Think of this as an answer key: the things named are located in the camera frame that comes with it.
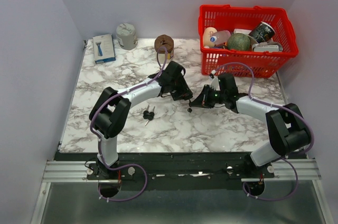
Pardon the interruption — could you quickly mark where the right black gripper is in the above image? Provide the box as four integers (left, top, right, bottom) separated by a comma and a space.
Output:
191, 84, 227, 108

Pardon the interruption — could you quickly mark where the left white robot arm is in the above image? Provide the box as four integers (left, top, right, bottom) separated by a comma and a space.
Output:
89, 61, 193, 179

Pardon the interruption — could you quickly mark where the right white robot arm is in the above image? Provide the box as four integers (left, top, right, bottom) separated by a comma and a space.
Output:
189, 73, 311, 178

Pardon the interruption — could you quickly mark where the red plastic basket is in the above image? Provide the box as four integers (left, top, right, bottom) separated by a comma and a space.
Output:
198, 4, 298, 78

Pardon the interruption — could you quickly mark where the brown lidded white jar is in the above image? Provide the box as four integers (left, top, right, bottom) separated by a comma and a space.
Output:
154, 34, 174, 64

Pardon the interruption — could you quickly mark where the beige egg shaped toy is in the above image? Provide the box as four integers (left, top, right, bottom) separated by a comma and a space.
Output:
202, 27, 217, 48

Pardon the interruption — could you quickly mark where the pink plastic bottle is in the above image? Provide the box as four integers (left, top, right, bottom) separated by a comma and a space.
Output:
210, 30, 231, 46

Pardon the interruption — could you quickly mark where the green round melon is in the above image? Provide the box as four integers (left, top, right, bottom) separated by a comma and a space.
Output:
227, 33, 251, 51

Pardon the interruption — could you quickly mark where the white box in basket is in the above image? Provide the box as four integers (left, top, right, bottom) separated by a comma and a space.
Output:
252, 42, 283, 52

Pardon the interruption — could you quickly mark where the grey marble cup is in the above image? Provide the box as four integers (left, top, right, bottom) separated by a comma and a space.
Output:
116, 23, 138, 50

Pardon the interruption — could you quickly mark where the razor package box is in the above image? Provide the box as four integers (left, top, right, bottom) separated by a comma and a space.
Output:
93, 34, 116, 64

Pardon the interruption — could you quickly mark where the black paper cup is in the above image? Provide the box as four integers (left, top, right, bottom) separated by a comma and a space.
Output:
248, 21, 275, 43

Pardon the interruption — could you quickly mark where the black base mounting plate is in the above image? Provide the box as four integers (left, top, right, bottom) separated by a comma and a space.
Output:
54, 152, 274, 191

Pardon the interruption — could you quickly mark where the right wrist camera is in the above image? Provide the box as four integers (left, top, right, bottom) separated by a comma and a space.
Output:
210, 74, 219, 90

